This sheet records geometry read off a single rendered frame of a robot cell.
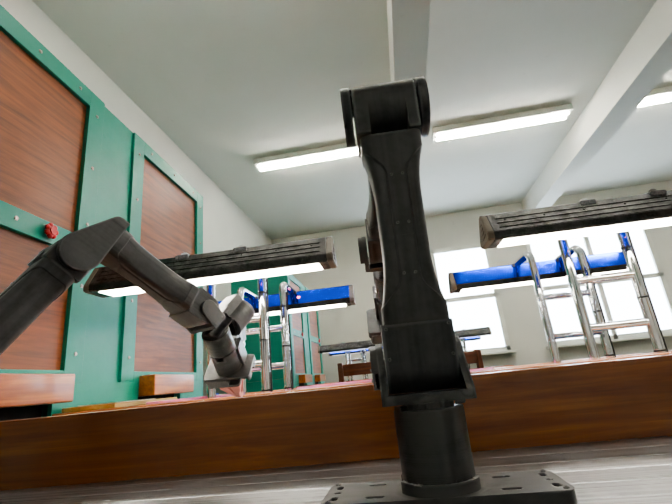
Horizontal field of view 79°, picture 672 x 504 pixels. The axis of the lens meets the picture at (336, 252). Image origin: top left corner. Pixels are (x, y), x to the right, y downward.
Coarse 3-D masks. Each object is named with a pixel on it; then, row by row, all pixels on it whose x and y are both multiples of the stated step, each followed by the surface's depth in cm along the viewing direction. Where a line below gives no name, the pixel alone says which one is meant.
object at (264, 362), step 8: (240, 248) 101; (176, 256) 102; (184, 256) 102; (264, 280) 116; (208, 288) 116; (264, 288) 115; (264, 296) 114; (264, 304) 113; (264, 312) 113; (256, 320) 112; (264, 320) 112; (264, 328) 111; (264, 336) 110; (264, 344) 110; (264, 352) 109; (208, 360) 111; (256, 360) 109; (264, 360) 109; (264, 368) 108; (264, 376) 107; (264, 384) 107; (272, 384) 108; (208, 392) 108; (264, 392) 106
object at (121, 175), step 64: (0, 64) 106; (0, 128) 103; (64, 128) 126; (128, 128) 160; (0, 192) 101; (64, 192) 122; (128, 192) 155; (192, 192) 209; (0, 256) 99; (64, 320) 116; (128, 320) 143
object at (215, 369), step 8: (232, 352) 86; (216, 360) 85; (224, 360) 85; (232, 360) 86; (240, 360) 89; (248, 360) 91; (208, 368) 90; (216, 368) 87; (224, 368) 86; (232, 368) 87; (240, 368) 89; (248, 368) 89; (208, 376) 88; (216, 376) 88; (224, 376) 87; (232, 376) 87; (240, 376) 87; (248, 376) 87
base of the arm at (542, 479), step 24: (408, 408) 36; (432, 408) 35; (456, 408) 35; (408, 432) 35; (432, 432) 34; (456, 432) 34; (408, 456) 35; (432, 456) 33; (456, 456) 34; (408, 480) 34; (432, 480) 33; (456, 480) 33; (480, 480) 36; (504, 480) 35; (528, 480) 35; (552, 480) 34
